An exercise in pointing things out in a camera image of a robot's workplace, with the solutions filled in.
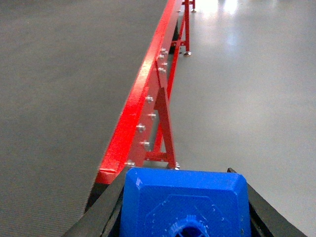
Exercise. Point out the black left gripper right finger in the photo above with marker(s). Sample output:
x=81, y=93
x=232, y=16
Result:
x=255, y=216

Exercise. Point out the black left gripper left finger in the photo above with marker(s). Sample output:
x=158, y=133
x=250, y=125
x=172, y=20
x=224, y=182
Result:
x=102, y=218

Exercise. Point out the blue rectangular plastic part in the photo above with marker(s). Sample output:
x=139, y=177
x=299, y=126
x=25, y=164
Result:
x=181, y=203

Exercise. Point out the red metal table frame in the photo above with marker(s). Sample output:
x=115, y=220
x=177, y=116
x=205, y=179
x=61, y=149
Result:
x=144, y=129

